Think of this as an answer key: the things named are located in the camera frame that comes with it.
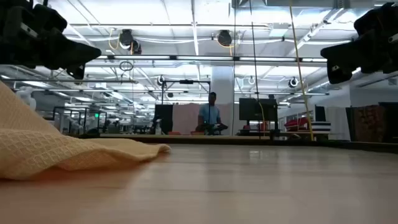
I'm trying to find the dark wall panel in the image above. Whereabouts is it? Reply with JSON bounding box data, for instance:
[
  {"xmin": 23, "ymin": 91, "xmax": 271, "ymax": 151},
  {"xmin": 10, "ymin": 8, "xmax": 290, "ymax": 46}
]
[{"xmin": 378, "ymin": 102, "xmax": 398, "ymax": 144}]

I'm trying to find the black aluminium table frame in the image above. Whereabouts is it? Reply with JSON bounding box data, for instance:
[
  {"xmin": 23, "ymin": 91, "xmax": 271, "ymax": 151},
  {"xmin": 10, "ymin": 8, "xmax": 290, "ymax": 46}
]
[{"xmin": 71, "ymin": 133, "xmax": 398, "ymax": 154}]

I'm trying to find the dark red patterned rug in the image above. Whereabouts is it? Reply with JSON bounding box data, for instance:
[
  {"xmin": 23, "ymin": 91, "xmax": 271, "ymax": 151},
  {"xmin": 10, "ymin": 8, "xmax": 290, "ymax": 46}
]
[{"xmin": 346, "ymin": 105, "xmax": 386, "ymax": 143}]

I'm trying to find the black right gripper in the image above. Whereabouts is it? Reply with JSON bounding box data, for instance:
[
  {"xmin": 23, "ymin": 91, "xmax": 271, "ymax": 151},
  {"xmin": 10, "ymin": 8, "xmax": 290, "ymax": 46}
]
[{"xmin": 320, "ymin": 2, "xmax": 398, "ymax": 85}]

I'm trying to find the black ceiling cable reel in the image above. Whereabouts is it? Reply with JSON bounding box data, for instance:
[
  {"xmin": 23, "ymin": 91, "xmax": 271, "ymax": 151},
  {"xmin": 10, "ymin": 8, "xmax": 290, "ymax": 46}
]
[
  {"xmin": 119, "ymin": 29, "xmax": 143, "ymax": 55},
  {"xmin": 216, "ymin": 29, "xmax": 233, "ymax": 48}
]

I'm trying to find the white humanoid robot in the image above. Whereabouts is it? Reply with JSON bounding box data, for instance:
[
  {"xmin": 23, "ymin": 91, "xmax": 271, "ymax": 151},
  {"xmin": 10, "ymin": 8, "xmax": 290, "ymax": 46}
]
[{"xmin": 15, "ymin": 86, "xmax": 37, "ymax": 111}]

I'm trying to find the black coiled cable loop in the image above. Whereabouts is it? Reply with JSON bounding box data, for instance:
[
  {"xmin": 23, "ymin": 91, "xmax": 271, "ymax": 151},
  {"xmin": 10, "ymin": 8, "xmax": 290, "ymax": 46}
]
[{"xmin": 119, "ymin": 60, "xmax": 134, "ymax": 72}]

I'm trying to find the person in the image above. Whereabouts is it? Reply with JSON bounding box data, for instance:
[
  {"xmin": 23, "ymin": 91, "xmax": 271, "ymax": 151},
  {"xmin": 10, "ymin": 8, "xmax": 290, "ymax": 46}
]
[{"xmin": 195, "ymin": 91, "xmax": 229, "ymax": 136}]

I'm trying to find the pink divider panel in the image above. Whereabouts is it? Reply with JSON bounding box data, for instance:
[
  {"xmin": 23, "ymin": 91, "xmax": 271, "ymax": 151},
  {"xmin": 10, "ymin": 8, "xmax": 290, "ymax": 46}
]
[{"xmin": 172, "ymin": 103, "xmax": 201, "ymax": 135}]

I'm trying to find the black monitor on stand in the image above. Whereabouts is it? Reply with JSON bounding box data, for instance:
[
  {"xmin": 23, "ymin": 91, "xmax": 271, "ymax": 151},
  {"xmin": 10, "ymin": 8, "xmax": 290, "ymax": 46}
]
[{"xmin": 238, "ymin": 98, "xmax": 279, "ymax": 131}]

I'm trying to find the black hanging cable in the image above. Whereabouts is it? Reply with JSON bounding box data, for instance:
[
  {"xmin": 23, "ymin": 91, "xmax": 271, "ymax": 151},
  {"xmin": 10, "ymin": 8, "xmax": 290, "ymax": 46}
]
[{"xmin": 250, "ymin": 0, "xmax": 262, "ymax": 140}]

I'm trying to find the yellow hanging cable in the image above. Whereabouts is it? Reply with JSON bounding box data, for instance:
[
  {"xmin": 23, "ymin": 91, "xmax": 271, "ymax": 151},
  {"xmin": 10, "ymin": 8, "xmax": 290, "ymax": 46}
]
[{"xmin": 288, "ymin": 0, "xmax": 315, "ymax": 141}]

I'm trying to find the black divider panel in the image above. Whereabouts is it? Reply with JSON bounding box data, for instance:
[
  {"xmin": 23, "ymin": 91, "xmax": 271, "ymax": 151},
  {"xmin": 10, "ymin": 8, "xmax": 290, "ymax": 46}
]
[{"xmin": 154, "ymin": 104, "xmax": 174, "ymax": 135}]

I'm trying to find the red folded cloth stack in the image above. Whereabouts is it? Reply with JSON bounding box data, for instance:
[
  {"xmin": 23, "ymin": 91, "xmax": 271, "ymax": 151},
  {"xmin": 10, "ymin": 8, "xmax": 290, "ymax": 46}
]
[{"xmin": 284, "ymin": 116, "xmax": 309, "ymax": 132}]

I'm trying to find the striped folded cloth stack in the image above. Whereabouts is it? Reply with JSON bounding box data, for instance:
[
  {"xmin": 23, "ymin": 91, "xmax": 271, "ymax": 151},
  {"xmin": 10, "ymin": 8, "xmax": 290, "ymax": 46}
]
[{"xmin": 310, "ymin": 121, "xmax": 332, "ymax": 134}]

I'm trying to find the white building pillar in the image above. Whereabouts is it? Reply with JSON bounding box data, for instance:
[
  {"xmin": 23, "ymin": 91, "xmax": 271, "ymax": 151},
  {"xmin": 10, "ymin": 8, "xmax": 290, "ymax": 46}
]
[{"xmin": 211, "ymin": 65, "xmax": 235, "ymax": 136}]

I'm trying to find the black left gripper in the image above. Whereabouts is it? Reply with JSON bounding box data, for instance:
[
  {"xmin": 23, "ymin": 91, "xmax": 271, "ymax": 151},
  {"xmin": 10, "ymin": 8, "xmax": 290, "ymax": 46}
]
[{"xmin": 0, "ymin": 0, "xmax": 102, "ymax": 80}]

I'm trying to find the black cage frame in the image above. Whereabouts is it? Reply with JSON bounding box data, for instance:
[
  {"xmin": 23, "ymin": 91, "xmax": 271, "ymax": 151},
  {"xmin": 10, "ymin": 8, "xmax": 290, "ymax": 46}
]
[{"xmin": 52, "ymin": 106, "xmax": 108, "ymax": 135}]

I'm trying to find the black metal stand frame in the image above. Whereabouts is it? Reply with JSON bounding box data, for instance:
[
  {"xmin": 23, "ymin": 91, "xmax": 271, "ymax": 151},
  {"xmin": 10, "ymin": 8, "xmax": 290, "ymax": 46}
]
[{"xmin": 160, "ymin": 79, "xmax": 211, "ymax": 135}]

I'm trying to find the yellow waffle-weave towel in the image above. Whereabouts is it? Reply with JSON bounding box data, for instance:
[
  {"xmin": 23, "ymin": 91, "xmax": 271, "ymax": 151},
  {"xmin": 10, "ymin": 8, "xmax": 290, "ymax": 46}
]
[{"xmin": 0, "ymin": 81, "xmax": 172, "ymax": 180}]

